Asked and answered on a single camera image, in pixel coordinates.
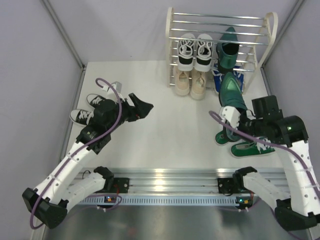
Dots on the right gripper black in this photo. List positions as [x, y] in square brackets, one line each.
[242, 118]

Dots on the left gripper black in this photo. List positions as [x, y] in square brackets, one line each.
[140, 111]

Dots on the dark green leather shoe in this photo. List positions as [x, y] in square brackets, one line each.
[227, 51]
[231, 95]

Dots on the blue sneaker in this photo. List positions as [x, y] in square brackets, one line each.
[217, 78]
[239, 76]

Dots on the beige lace sneaker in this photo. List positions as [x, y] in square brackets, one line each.
[181, 81]
[198, 86]

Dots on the black white sneaker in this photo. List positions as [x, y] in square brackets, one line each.
[185, 52]
[204, 53]

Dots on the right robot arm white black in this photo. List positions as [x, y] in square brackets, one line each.
[298, 209]

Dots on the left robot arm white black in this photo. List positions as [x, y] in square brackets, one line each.
[52, 199]

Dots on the cream metal shoe shelf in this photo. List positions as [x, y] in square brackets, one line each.
[256, 36]

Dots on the green sneaker lower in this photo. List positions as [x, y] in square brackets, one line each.
[250, 149]

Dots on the green sneaker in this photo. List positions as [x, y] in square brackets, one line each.
[250, 149]
[221, 139]

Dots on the black low sneaker upper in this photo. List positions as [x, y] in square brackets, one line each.
[95, 100]

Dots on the black low sneaker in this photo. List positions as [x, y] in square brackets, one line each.
[95, 100]
[81, 117]

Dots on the green sneaker upper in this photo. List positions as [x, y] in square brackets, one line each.
[221, 139]

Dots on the black low sneaker lower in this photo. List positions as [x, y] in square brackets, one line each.
[81, 117]

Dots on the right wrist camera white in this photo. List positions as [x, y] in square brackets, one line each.
[230, 115]

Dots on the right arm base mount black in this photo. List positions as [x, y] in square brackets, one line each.
[228, 186]

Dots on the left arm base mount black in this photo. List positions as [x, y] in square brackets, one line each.
[119, 185]

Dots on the aluminium rail base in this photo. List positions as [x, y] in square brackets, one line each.
[173, 181]

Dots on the perforated cable duct grey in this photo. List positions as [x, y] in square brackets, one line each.
[219, 200]

